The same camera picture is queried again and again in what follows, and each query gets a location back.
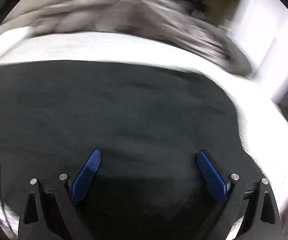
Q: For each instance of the white patterned mattress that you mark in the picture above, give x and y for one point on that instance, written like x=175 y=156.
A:
x=262 y=128

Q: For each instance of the black pants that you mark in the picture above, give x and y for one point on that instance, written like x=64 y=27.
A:
x=149 y=123

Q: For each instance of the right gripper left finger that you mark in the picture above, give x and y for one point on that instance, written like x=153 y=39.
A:
x=50 y=209

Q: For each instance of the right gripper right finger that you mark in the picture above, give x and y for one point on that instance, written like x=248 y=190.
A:
x=231 y=180

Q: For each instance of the grey crumpled duvet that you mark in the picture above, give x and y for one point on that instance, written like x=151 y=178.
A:
x=160 y=20

